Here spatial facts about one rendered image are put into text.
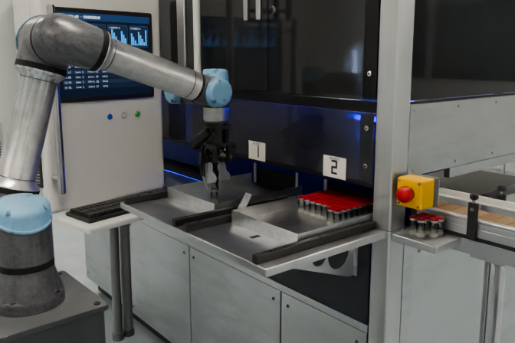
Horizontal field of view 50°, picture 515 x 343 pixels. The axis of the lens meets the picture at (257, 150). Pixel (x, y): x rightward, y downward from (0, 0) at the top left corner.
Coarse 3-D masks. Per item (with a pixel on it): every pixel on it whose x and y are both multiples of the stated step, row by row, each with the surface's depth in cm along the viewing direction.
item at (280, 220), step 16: (240, 208) 149; (256, 208) 153; (272, 208) 157; (288, 208) 161; (240, 224) 146; (256, 224) 140; (272, 224) 135; (288, 224) 146; (304, 224) 146; (320, 224) 146; (336, 224) 136; (352, 224) 140; (288, 240) 131
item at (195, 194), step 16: (240, 176) 192; (176, 192) 170; (192, 192) 180; (208, 192) 180; (224, 192) 180; (240, 192) 180; (256, 192) 180; (272, 192) 167; (288, 192) 172; (208, 208) 157
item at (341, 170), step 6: (324, 156) 155; (330, 156) 153; (324, 162) 155; (330, 162) 153; (342, 162) 150; (324, 168) 155; (330, 168) 153; (342, 168) 150; (324, 174) 156; (330, 174) 154; (342, 174) 150
